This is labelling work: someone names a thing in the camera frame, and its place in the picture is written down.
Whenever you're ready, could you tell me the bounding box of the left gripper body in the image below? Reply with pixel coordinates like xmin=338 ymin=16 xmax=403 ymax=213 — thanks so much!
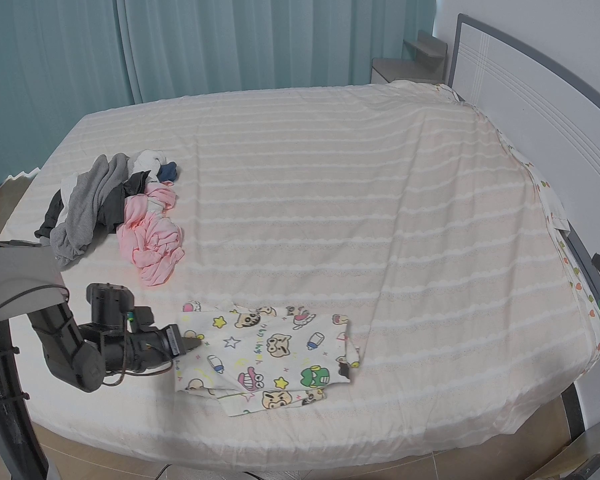
xmin=106 ymin=323 xmax=187 ymax=372

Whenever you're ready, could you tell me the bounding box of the white printed pyjama top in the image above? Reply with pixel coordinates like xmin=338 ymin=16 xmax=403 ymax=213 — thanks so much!
xmin=174 ymin=300 xmax=361 ymax=418

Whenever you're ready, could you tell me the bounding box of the pile of clothes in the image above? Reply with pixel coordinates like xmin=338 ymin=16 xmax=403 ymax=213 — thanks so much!
xmin=34 ymin=148 xmax=181 ymax=269

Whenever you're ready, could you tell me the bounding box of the pink garment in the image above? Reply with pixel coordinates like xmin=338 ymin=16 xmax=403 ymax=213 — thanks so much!
xmin=116 ymin=181 xmax=186 ymax=287

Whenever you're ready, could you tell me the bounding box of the bed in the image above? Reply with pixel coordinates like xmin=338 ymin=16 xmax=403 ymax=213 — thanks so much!
xmin=0 ymin=13 xmax=600 ymax=463

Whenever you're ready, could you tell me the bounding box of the blue-green curtain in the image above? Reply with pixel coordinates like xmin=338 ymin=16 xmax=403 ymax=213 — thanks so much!
xmin=0 ymin=0 xmax=131 ymax=181
xmin=114 ymin=0 xmax=440 ymax=105

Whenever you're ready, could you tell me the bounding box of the grey bedside table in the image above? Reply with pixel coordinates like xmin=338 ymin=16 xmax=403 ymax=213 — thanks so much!
xmin=371 ymin=30 xmax=449 ymax=85

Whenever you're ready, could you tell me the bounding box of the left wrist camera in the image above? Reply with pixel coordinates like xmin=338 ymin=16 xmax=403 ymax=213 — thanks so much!
xmin=86 ymin=282 xmax=154 ymax=337

